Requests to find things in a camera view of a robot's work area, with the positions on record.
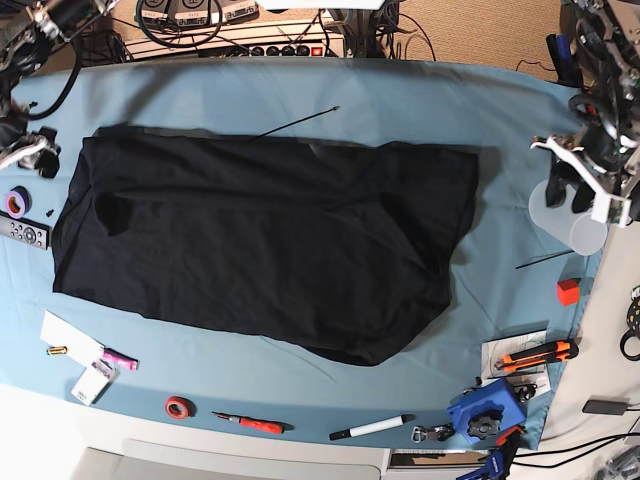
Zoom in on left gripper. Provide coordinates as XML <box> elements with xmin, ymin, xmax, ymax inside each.
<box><xmin>531</xmin><ymin>132</ymin><xmax>639</xmax><ymax>227</ymax></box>

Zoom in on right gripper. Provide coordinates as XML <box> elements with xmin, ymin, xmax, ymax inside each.
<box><xmin>1</xmin><ymin>127</ymin><xmax>61</xmax><ymax>178</ymax></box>

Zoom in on black t-shirt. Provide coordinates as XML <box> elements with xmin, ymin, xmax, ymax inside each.
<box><xmin>51</xmin><ymin>126</ymin><xmax>479</xmax><ymax>366</ymax></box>

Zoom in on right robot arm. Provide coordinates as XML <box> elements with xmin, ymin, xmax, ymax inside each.
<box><xmin>1</xmin><ymin>0</ymin><xmax>117</xmax><ymax>179</ymax></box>

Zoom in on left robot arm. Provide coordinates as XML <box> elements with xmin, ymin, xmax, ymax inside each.
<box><xmin>532</xmin><ymin>1</ymin><xmax>639</xmax><ymax>228</ymax></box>

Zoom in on frosted plastic cup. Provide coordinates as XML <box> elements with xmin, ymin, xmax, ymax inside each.
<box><xmin>528</xmin><ymin>180</ymin><xmax>608</xmax><ymax>256</ymax></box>

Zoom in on purple tape roll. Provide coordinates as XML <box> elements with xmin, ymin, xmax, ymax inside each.
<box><xmin>4</xmin><ymin>186</ymin><xmax>32</xmax><ymax>220</ymax></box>

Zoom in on black remote control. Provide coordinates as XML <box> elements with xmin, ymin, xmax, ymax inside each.
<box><xmin>0</xmin><ymin>212</ymin><xmax>51</xmax><ymax>250</ymax></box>

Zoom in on red cube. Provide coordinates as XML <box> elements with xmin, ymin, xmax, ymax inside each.
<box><xmin>556</xmin><ymin>278</ymin><xmax>581</xmax><ymax>306</ymax></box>

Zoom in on light blue table cloth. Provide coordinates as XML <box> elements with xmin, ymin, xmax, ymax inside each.
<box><xmin>1</xmin><ymin>57</ymin><xmax>600</xmax><ymax>444</ymax></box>

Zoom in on black yellow dotted mug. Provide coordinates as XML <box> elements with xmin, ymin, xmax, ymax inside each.
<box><xmin>619</xmin><ymin>286</ymin><xmax>640</xmax><ymax>362</ymax></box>

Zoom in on orange black utility knife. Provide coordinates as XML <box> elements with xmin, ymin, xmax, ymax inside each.
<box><xmin>494</xmin><ymin>340</ymin><xmax>579</xmax><ymax>373</ymax></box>

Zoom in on white paper card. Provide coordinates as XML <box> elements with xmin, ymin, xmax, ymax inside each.
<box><xmin>40</xmin><ymin>311</ymin><xmax>104</xmax><ymax>366</ymax></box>

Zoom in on paper sheet under knife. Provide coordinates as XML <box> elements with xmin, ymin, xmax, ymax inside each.
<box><xmin>480</xmin><ymin>330</ymin><xmax>551</xmax><ymax>395</ymax></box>

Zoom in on gold battery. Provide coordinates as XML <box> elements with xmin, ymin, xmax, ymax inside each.
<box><xmin>46</xmin><ymin>346</ymin><xmax>68</xmax><ymax>356</ymax></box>

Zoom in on pink package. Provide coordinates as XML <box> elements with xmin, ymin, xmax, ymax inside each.
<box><xmin>102</xmin><ymin>348</ymin><xmax>139</xmax><ymax>371</ymax></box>

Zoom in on white small box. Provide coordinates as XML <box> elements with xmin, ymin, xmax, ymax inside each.
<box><xmin>71</xmin><ymin>367</ymin><xmax>118</xmax><ymax>406</ymax></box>

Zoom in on black power adapter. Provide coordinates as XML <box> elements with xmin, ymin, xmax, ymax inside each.
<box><xmin>582</xmin><ymin>398</ymin><xmax>630</xmax><ymax>416</ymax></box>

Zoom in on blue plastic box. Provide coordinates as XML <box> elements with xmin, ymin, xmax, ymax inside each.
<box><xmin>447</xmin><ymin>378</ymin><xmax>526</xmax><ymax>444</ymax></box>

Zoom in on black power strip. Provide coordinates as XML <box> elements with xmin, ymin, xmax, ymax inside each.
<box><xmin>196</xmin><ymin>42</ymin><xmax>340</xmax><ymax>58</ymax></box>

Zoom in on red tape roll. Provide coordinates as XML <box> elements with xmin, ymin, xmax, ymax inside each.
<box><xmin>164</xmin><ymin>396</ymin><xmax>197</xmax><ymax>420</ymax></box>

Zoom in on metal carabiner clip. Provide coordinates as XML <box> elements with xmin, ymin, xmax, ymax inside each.
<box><xmin>411</xmin><ymin>424</ymin><xmax>456</xmax><ymax>443</ymax></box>

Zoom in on blue black clamp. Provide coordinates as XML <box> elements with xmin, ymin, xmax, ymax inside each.
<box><xmin>458</xmin><ymin>426</ymin><xmax>525</xmax><ymax>480</ymax></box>

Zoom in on black white marker pen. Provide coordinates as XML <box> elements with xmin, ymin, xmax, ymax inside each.
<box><xmin>329</xmin><ymin>414</ymin><xmax>416</xmax><ymax>441</ymax></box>

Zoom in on red screwdriver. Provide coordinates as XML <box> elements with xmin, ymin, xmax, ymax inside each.
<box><xmin>211</xmin><ymin>411</ymin><xmax>295</xmax><ymax>435</ymax></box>

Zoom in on short black cable tie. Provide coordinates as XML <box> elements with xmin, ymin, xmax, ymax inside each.
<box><xmin>515</xmin><ymin>250</ymin><xmax>575</xmax><ymax>270</ymax></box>

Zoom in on long black cable tie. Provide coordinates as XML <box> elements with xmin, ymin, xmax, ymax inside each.
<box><xmin>249</xmin><ymin>105</ymin><xmax>340</xmax><ymax>141</ymax></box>

